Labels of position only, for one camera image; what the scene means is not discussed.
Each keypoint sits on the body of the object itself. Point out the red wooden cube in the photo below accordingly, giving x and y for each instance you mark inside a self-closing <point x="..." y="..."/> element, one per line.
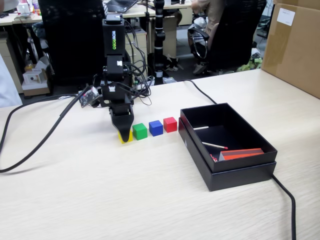
<point x="170" y="125"/>

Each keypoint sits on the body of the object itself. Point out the large brown cardboard box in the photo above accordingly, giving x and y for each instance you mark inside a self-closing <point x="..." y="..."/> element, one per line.
<point x="292" y="50"/>

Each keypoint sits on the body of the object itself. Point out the orange matchbox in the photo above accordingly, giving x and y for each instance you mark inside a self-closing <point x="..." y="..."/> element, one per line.
<point x="240" y="153"/>

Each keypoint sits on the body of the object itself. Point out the yellow wooden cube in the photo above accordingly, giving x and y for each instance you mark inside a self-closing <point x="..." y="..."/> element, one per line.
<point x="130" y="137"/>

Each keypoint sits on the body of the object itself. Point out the black open box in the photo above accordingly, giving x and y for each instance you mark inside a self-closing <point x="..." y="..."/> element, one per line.
<point x="240" y="180"/>

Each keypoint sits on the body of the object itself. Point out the circuit board with green terminal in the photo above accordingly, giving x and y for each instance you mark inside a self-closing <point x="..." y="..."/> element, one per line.
<point x="137" y="81"/>

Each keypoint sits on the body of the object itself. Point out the green wooden cube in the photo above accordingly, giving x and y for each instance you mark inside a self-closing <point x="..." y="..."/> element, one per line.
<point x="139" y="132"/>

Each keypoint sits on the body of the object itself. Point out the person in beige trousers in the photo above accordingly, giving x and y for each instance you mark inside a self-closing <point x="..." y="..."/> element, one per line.
<point x="212" y="15"/>

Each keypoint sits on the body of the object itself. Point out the black cardboard box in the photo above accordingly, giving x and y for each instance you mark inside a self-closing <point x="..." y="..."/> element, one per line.
<point x="245" y="163"/>

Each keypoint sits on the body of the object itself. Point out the small white carton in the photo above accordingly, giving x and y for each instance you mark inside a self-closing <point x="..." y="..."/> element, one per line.
<point x="35" y="80"/>

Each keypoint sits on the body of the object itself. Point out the thick black jointed pole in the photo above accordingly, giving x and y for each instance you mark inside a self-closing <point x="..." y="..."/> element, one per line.
<point x="158" y="37"/>

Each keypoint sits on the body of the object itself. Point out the black mesh office chair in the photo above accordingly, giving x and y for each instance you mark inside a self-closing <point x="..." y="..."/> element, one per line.
<point x="72" y="37"/>

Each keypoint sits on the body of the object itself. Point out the person in white shirt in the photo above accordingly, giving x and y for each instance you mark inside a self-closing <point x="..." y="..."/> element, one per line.
<point x="7" y="95"/>

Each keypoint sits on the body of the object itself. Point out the thin black stand rod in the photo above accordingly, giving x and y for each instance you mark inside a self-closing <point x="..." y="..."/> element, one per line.
<point x="147" y="30"/>

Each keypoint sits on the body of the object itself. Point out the green fabric pile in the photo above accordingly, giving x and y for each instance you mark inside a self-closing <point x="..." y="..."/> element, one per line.
<point x="252" y="63"/>

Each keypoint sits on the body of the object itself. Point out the plain wooden stick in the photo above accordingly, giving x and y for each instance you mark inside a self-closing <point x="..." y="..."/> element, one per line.
<point x="201" y="128"/>

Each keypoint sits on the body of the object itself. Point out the black armrest office chair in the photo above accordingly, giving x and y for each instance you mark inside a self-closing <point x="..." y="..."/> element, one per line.
<point x="235" y="37"/>

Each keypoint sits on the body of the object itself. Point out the dark open laptop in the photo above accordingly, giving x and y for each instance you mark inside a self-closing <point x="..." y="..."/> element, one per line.
<point x="122" y="5"/>

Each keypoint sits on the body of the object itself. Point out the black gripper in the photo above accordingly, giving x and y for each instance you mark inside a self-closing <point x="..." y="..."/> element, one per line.
<point x="115" y="95"/>

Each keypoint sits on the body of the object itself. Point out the long red-tipped matchstick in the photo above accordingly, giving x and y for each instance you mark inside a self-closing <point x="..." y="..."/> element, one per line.
<point x="215" y="145"/>

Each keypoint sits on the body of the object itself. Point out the blue wooden cube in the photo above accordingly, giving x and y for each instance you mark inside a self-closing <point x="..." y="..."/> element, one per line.
<point x="155" y="128"/>

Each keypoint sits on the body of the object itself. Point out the beige office desk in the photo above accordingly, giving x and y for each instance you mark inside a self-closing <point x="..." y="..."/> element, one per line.
<point x="7" y="21"/>
<point x="135" y="12"/>

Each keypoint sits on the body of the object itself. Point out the white shipping label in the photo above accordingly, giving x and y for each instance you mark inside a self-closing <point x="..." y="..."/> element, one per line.
<point x="286" y="16"/>

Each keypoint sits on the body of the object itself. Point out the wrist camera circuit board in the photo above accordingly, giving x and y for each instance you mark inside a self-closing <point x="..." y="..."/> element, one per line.
<point x="88" y="97"/>

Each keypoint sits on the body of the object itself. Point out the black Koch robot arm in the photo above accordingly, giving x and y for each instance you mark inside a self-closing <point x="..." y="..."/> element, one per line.
<point x="113" y="37"/>

